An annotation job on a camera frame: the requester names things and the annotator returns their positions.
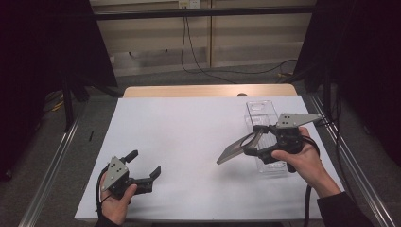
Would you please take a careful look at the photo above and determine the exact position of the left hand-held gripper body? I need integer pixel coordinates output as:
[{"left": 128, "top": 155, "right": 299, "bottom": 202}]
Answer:
[{"left": 101, "top": 156, "right": 155, "bottom": 201}]

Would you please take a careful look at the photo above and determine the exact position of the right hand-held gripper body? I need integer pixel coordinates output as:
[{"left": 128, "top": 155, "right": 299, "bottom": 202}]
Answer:
[{"left": 251, "top": 112, "right": 323, "bottom": 174}]

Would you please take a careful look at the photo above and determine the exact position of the patterned dark phone case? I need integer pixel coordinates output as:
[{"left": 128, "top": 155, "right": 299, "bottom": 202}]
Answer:
[{"left": 216, "top": 129, "right": 265, "bottom": 166}]

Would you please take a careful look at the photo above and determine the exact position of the clear plastic box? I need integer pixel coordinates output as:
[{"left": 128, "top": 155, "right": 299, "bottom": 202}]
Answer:
[{"left": 244, "top": 99, "right": 296, "bottom": 175}]

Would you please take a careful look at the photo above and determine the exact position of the person's left hand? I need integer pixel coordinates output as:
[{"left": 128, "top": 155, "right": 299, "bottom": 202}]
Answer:
[{"left": 99, "top": 183, "right": 139, "bottom": 227}]

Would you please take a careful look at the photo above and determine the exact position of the person's right hand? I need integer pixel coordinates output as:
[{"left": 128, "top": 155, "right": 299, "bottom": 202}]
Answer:
[{"left": 270, "top": 126, "right": 342, "bottom": 200}]

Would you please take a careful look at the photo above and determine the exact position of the white board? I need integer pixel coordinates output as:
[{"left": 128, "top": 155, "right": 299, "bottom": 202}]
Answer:
[{"left": 74, "top": 96, "right": 345, "bottom": 222}]

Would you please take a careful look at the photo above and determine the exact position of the black metal stand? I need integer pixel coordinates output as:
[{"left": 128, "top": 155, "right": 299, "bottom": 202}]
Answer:
[{"left": 61, "top": 75, "right": 78, "bottom": 133}]

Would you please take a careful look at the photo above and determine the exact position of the light wooden table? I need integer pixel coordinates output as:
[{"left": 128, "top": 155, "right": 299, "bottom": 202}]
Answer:
[{"left": 122, "top": 82, "right": 298, "bottom": 99}]

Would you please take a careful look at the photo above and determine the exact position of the black curtain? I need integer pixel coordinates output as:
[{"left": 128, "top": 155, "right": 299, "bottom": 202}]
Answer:
[
  {"left": 0, "top": 0, "right": 119, "bottom": 183},
  {"left": 294, "top": 0, "right": 401, "bottom": 166}
]

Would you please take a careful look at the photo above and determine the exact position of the black horizontal bar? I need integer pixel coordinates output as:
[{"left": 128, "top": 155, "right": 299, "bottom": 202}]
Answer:
[{"left": 92, "top": 5, "right": 317, "bottom": 22}]

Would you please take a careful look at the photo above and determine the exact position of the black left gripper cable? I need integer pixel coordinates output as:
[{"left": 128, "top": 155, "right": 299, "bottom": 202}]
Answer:
[{"left": 95, "top": 166, "right": 112, "bottom": 221}]

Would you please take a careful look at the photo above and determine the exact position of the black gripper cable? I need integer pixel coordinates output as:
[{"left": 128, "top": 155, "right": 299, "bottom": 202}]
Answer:
[
  {"left": 301, "top": 134, "right": 322, "bottom": 227},
  {"left": 95, "top": 166, "right": 112, "bottom": 221}
]

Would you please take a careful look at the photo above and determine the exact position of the black cable bundle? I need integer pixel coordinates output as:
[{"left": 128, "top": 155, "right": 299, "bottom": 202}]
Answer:
[{"left": 314, "top": 89, "right": 348, "bottom": 190}]

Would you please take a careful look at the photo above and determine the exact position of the aluminium rail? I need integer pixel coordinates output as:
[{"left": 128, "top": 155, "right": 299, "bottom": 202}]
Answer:
[
  {"left": 307, "top": 94, "right": 401, "bottom": 227},
  {"left": 18, "top": 115, "right": 80, "bottom": 227}
]

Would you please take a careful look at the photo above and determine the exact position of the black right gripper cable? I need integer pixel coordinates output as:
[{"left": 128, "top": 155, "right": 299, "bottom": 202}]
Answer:
[{"left": 301, "top": 134, "right": 322, "bottom": 227}]

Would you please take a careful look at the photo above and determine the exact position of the yellow cable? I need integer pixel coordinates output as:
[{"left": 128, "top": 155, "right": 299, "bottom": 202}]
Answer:
[{"left": 50, "top": 99, "right": 65, "bottom": 113}]

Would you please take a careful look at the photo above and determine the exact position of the long black floor cable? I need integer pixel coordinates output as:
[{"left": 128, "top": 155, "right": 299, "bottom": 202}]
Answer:
[
  {"left": 180, "top": 16, "right": 237, "bottom": 85},
  {"left": 185, "top": 17, "right": 299, "bottom": 76}
]

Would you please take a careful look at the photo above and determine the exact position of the white wall outlet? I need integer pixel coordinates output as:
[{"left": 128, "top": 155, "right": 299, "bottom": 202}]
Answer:
[{"left": 178, "top": 0, "right": 202, "bottom": 9}]

